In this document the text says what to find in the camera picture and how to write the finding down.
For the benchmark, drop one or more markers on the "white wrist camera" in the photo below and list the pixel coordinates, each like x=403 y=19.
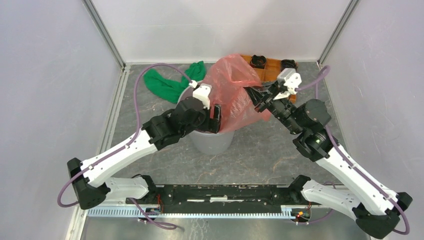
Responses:
x=288 y=80
x=201 y=91

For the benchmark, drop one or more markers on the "right aluminium frame post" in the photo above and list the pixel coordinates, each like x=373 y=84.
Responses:
x=338 y=30

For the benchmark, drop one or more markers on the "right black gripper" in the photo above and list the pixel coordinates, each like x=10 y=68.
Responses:
x=257 y=93

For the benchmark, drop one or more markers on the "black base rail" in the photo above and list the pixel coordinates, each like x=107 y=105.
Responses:
x=233 y=201

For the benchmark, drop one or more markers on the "grey plastic trash bin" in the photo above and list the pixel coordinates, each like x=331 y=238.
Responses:
x=211 y=143

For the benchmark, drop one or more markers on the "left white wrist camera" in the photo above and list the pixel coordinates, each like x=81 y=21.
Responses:
x=201 y=91

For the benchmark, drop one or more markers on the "red plastic trash bag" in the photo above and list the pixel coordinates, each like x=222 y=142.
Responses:
x=229 y=77

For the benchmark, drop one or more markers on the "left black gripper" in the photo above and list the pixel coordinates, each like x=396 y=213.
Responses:
x=213 y=125

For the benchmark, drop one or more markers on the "orange wooden compartment tray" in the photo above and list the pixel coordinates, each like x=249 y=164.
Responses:
x=271 y=71

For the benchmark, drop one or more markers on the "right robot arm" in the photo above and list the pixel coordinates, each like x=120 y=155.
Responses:
x=376 y=209

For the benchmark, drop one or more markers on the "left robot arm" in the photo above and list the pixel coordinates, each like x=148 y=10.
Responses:
x=92 y=179

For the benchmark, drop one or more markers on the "aluminium frame post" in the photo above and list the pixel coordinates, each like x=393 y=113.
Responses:
x=338 y=30
x=101 y=27

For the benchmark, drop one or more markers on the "red black rolled belt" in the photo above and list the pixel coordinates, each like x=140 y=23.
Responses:
x=258 y=61

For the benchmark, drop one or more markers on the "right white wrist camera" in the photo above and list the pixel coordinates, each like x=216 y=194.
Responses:
x=288 y=80

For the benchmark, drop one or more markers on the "left aluminium frame post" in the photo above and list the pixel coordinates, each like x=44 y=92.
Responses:
x=101 y=27

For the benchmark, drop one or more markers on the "green cloth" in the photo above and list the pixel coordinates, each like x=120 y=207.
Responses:
x=170 y=90

